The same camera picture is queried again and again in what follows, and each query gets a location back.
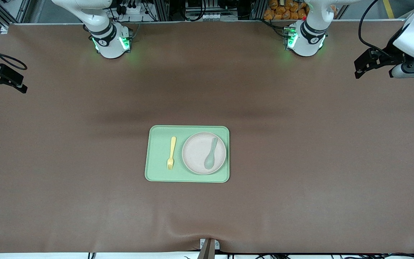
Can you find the light green rectangular tray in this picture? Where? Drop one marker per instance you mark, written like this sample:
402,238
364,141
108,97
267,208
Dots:
158,154

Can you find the white power strip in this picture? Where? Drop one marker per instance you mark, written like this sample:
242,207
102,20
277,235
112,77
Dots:
135,10

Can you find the pile of orange buns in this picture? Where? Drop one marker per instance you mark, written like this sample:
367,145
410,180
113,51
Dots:
280,12

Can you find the beige round plate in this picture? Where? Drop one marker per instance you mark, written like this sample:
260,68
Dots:
196,153

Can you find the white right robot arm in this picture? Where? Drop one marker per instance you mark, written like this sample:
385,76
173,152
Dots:
111,50

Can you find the green plastic spoon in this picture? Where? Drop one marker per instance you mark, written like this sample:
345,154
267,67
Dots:
209,162

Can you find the metal clamp bracket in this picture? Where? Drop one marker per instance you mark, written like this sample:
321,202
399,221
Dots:
208,248

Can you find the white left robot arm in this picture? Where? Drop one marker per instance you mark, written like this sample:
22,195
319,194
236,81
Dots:
306,46

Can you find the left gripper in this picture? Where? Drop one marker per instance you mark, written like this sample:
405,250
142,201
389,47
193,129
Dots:
387,54

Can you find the white connector strip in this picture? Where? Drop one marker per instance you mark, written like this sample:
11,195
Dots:
207,16

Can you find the yellow plastic fork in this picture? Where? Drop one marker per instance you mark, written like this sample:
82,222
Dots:
173,144

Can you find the brown table mat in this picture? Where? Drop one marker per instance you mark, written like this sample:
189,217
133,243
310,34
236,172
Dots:
84,208

